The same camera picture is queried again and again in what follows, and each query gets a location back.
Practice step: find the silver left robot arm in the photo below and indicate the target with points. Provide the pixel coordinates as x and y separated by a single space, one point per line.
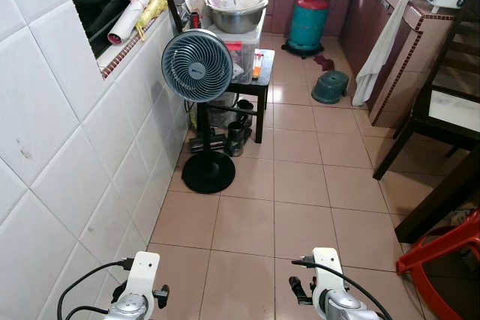
129 309

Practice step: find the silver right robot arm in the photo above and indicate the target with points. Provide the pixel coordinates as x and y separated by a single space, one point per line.
346 308

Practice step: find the red plastic chair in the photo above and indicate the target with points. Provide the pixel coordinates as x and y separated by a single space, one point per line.
442 245

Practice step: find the dark wooden table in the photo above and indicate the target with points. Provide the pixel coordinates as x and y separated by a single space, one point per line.
439 200

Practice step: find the grey stick vacuum cleaner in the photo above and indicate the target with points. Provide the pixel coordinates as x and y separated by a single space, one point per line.
236 136

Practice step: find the dark wooden chair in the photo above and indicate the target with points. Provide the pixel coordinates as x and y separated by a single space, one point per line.
394 148

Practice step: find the small green plastic stool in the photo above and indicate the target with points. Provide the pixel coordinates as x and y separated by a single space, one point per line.
331 88

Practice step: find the small black side table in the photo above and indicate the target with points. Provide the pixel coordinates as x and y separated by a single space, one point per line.
267 65

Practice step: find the dark red floor rag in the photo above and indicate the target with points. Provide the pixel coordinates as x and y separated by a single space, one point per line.
325 63

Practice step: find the grey standing fan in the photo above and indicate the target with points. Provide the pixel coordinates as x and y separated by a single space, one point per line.
197 65

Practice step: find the clear plastic storage box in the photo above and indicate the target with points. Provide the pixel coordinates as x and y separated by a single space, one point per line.
246 54

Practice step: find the white hanging cloth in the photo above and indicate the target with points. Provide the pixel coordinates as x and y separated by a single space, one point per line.
379 50

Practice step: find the dark kitchen counter cabinet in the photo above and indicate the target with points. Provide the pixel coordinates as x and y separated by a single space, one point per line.
360 28

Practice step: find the teal gas cylinder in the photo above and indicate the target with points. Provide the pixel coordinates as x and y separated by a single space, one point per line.
309 20

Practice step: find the large steel bowl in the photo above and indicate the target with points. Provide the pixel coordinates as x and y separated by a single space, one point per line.
237 19

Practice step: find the yellow plastic bag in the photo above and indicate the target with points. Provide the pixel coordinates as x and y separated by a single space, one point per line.
154 7

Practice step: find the white rolled paper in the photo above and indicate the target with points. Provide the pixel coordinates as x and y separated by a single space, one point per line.
137 7

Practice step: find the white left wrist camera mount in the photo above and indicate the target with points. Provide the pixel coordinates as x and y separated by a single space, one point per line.
143 273

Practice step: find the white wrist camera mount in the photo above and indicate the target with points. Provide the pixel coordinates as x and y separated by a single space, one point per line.
143 273
328 269

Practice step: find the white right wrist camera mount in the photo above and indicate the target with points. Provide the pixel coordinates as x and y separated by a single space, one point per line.
328 269

